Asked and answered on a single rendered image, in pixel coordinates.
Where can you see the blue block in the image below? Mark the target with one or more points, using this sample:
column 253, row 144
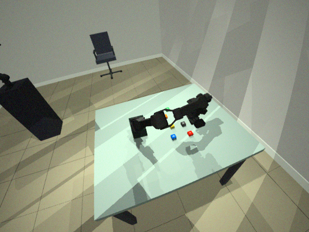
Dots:
column 173, row 137

